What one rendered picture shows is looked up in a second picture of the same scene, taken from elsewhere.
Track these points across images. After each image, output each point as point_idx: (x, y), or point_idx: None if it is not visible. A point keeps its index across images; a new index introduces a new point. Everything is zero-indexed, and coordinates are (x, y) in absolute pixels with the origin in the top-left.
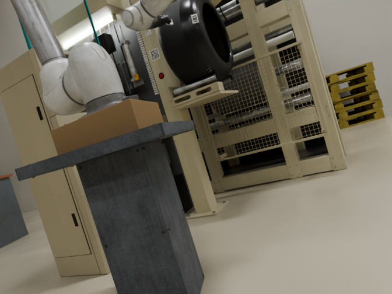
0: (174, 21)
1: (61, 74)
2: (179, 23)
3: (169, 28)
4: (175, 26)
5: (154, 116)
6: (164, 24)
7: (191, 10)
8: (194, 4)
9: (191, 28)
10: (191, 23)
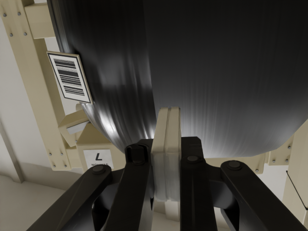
0: (193, 106)
1: None
2: (162, 91)
3: (238, 86)
4: (194, 82)
5: None
6: (189, 162)
7: (98, 120)
8: (98, 129)
9: (85, 33)
10: (87, 64)
